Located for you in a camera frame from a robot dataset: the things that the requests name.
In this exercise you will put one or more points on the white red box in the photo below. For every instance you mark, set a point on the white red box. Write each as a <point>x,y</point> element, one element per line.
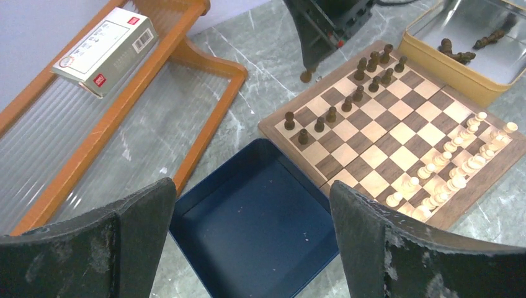
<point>104,55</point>

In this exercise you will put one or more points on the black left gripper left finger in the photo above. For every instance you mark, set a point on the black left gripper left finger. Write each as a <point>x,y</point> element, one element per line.
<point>110,251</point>

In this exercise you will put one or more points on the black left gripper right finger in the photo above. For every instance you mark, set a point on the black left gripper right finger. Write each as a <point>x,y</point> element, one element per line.
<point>385,253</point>

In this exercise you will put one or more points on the orange wooden rack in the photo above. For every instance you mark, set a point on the orange wooden rack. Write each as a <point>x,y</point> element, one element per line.
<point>65,151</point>

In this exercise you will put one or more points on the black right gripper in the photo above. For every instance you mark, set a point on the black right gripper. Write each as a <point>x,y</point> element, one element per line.
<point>325,26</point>

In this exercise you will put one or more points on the blue metal tin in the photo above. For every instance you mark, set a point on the blue metal tin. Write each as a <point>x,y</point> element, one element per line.
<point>255,227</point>

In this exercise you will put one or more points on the wooden chess board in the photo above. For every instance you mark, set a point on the wooden chess board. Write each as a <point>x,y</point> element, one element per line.
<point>386,127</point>

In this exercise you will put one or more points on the light chess pieces row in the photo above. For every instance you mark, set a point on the light chess pieces row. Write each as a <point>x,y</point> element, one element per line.
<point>436,173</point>

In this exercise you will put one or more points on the dark pawn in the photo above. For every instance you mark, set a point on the dark pawn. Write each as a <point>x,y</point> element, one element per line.
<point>358,94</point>

